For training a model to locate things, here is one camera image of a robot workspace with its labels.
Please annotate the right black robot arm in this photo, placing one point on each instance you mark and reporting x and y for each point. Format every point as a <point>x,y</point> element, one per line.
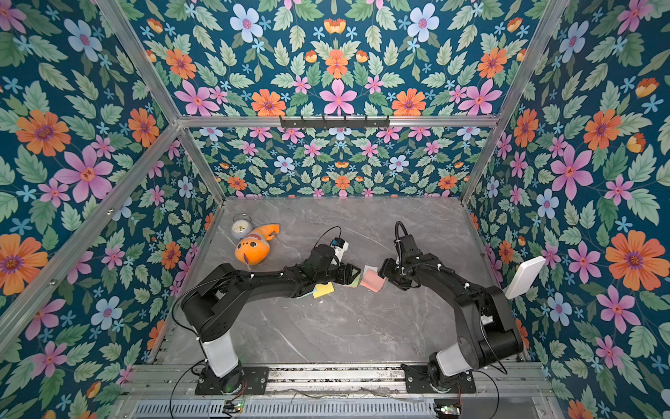
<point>485,329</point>

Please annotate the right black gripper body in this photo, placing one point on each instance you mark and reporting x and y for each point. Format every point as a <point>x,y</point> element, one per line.
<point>393,271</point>

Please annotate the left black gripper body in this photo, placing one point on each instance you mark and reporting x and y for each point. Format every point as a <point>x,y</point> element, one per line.
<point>339,275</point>

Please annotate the black hook rail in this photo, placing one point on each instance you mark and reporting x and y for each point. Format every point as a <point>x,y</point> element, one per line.
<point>323,122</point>

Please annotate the green memo pad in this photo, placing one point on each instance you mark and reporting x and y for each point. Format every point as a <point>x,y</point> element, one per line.
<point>356,281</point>

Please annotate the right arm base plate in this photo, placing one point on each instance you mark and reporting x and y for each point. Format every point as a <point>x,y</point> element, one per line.
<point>429,379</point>

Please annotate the orange fish plush toy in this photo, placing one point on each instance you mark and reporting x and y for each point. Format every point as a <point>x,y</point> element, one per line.
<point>255,247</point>

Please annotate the small white alarm clock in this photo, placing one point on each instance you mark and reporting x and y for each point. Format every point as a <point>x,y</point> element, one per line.
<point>242,226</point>

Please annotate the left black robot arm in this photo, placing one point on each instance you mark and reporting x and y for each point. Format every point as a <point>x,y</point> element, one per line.
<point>212,307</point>

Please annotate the pink memo pad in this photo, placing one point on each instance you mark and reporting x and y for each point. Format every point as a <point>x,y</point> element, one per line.
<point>372,282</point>

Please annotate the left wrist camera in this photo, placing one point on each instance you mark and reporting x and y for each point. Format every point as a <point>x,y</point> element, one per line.
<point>340,246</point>

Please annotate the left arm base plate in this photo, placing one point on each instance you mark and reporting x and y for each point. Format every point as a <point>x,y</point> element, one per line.
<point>241,380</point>

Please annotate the yellow memo pad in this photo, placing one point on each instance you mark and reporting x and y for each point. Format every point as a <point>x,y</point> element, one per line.
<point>321,290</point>

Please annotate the pale white memo pad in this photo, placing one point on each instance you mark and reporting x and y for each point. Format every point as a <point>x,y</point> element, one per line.
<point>369,268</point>

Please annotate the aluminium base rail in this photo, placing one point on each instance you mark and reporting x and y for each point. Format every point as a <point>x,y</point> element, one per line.
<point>345,390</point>

